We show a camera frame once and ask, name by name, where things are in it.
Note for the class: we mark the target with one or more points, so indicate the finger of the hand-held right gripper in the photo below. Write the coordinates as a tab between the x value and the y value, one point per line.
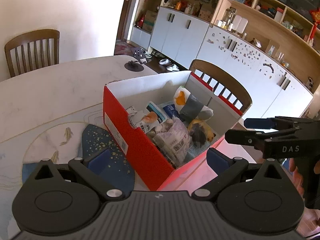
257	123
242	137

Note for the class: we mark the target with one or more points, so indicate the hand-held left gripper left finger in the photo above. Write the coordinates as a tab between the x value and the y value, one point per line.
100	160

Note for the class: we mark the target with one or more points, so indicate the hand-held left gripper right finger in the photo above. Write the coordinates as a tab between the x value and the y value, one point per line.
217	159

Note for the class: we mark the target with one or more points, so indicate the red cardboard box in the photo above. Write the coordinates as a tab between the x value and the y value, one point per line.
140	155

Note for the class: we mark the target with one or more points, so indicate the yellow spotted soft toy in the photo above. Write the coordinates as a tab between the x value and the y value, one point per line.
193	125

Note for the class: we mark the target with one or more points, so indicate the pinkish translucent packet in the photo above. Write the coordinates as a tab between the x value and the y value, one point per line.
175	140

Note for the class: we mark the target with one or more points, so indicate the white grey plastic bag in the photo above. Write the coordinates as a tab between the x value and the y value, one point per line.
192	105

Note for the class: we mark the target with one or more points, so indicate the white packet with orange print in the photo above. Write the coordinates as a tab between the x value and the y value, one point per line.
152	118

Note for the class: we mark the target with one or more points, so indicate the blue snack packet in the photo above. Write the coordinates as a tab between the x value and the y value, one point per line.
171	110

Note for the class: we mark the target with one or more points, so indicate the person's right hand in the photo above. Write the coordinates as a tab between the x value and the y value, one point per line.
297	180

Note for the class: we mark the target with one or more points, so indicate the printed table mat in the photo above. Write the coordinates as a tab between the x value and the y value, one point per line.
50	140

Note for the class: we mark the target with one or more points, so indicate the brown wooden chair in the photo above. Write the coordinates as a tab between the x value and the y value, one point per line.
32	36
225	80

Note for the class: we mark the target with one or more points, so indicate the white slipper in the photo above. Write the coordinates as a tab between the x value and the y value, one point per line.
172	67
165	62

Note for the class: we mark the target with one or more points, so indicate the dark phone stand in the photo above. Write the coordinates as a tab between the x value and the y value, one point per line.
133	66

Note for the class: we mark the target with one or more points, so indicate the white canister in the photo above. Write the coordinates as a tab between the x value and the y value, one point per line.
240	24

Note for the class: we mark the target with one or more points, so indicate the glass jar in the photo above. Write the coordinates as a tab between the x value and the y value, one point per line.
229	18

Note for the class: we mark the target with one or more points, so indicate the patterned red rug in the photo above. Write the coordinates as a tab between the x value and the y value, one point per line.
123	48

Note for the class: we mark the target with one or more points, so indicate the red hanging ornament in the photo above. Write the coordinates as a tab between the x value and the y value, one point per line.
315	22

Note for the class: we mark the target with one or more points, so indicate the dark sneaker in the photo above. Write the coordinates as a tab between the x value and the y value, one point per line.
148	54

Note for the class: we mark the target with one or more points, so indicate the orange bottle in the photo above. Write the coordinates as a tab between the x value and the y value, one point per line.
178	5

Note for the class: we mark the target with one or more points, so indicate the red container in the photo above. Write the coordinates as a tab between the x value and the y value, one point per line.
140	21

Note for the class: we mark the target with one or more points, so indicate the brown cardboard box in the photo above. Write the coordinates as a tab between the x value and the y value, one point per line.
150	21

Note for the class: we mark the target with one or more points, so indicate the brown wooden door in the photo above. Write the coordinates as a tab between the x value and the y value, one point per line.
130	15

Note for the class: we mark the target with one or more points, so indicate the white wooden wall cabinet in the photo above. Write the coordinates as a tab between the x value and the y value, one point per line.
180	35

